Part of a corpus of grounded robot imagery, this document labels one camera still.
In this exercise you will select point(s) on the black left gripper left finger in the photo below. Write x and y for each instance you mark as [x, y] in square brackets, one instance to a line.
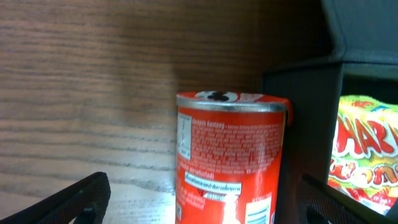
[85, 201]

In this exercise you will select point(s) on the red potato chips can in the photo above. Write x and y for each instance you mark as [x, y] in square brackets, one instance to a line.
[229, 149]

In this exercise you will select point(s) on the Haribo worms candy bag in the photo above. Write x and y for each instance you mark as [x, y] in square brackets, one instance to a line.
[364, 154]

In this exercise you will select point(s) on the black open gift box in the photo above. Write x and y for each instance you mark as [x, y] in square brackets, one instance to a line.
[324, 49]

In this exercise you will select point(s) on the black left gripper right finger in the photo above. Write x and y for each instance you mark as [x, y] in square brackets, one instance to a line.
[317, 202]

